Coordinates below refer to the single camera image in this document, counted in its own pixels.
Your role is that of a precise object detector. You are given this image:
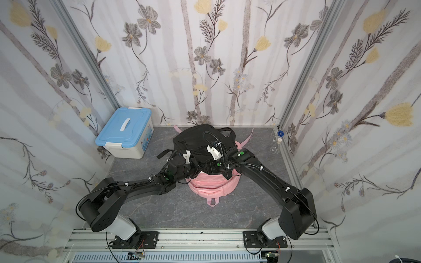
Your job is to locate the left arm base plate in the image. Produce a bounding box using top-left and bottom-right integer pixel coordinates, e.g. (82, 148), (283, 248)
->
(110, 231), (159, 249)

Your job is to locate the black fabric backpack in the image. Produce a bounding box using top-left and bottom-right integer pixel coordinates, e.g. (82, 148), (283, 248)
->
(158, 124), (239, 181)

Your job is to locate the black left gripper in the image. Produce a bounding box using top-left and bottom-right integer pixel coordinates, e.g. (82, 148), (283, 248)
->
(174, 158), (206, 184)

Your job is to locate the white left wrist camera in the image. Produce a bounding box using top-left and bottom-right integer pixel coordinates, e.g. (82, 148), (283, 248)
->
(183, 150), (191, 164)

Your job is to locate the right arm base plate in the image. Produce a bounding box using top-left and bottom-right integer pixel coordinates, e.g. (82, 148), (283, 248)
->
(242, 230), (288, 249)

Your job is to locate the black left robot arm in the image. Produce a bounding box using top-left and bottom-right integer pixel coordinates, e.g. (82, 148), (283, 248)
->
(76, 155), (205, 241)

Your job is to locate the clear glass flask blue cap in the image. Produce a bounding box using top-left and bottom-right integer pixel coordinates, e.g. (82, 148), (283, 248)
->
(270, 127), (284, 155)

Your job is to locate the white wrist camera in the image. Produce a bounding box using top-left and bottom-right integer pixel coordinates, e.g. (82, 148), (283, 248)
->
(183, 150), (191, 164)
(207, 146), (222, 161)

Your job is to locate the aluminium front rail frame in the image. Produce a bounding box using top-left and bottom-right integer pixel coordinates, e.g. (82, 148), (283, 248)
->
(58, 229), (340, 263)

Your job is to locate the pink school backpack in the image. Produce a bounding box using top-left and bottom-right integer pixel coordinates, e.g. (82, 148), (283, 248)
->
(174, 126), (249, 207)

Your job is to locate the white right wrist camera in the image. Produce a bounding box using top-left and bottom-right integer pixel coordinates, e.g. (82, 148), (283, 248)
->
(207, 146), (222, 161)

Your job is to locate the white slotted cable duct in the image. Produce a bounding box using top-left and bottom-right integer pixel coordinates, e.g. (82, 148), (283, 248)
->
(70, 252), (267, 263)

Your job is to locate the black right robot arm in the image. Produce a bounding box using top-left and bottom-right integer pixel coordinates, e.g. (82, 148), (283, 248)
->
(203, 128), (319, 245)

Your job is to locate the blue lidded storage box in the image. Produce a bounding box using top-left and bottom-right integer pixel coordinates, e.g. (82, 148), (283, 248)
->
(95, 107), (153, 159)

